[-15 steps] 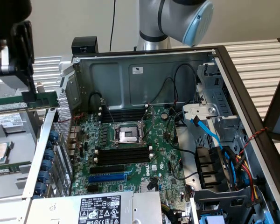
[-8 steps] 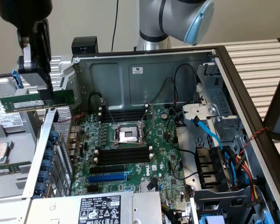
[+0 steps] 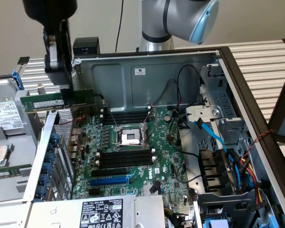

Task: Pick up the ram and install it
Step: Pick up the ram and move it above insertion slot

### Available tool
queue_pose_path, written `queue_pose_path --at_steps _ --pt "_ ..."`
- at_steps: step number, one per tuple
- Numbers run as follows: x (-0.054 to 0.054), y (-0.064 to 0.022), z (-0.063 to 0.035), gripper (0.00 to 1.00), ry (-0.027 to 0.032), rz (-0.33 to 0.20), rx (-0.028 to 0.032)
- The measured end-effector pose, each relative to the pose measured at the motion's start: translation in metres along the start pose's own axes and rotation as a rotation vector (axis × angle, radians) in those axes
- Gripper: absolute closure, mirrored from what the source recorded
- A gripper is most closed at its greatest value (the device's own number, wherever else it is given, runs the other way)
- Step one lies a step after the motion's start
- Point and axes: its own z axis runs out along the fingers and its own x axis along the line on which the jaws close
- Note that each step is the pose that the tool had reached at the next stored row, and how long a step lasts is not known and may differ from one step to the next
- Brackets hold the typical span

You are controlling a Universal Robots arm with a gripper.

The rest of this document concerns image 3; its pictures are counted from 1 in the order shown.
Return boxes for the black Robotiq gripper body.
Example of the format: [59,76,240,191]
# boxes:
[22,0,78,27]

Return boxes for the green RAM stick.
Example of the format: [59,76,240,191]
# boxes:
[19,88,97,115]
[0,164,32,178]

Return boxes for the black box with port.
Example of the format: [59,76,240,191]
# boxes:
[73,37,100,57]

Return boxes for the blue plastic disk carrier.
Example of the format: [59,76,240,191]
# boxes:
[11,69,26,92]

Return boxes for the open grey PC case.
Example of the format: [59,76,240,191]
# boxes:
[22,46,285,228]

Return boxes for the thin metal locking lever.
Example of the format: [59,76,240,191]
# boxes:
[102,99,118,126]

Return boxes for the silver hard disk with label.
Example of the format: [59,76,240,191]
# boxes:
[0,79,27,131]

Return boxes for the grey parts rack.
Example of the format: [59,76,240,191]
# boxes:
[0,78,45,205]

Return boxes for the silver CPU socket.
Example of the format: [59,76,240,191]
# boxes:
[113,124,148,150]

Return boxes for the long black expansion slot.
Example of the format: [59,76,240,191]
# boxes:
[90,167,128,178]

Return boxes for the green Dell motherboard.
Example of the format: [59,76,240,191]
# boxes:
[72,108,195,214]

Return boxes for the blue expansion slot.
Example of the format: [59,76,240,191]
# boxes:
[89,175,130,187]

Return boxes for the silver power supply with label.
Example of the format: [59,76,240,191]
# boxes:
[26,194,166,228]

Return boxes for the silver metal disk bay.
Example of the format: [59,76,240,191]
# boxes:
[185,63,252,152]

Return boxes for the black plastic fan shroud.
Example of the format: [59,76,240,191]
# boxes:
[198,148,238,193]

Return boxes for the dark grey plastic disk bay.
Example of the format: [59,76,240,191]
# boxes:
[196,190,271,228]

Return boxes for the dark framed panel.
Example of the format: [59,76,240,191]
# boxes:
[267,68,285,144]

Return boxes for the blue plastic tab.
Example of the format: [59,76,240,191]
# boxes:
[203,218,230,228]

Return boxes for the small black wire loop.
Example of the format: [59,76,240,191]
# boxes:
[95,93,105,117]

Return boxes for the thin red wire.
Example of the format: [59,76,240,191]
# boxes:
[58,114,87,126]

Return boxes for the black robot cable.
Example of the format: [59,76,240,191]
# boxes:
[115,0,124,52]

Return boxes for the low arched black wire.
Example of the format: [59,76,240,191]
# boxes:
[151,78,180,107]

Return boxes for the tall looped black wire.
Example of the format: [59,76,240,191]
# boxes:
[176,65,203,112]

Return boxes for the black wire connector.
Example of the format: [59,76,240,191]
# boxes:
[149,182,162,194]

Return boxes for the long black wire over motherboard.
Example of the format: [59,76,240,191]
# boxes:
[170,113,200,159]

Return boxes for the blue flat disk wire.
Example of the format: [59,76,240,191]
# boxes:
[194,118,228,153]

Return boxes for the red black twisted wire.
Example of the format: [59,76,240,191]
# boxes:
[242,129,273,160]

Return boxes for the red yellow black wire bundle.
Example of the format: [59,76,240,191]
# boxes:
[228,152,268,211]

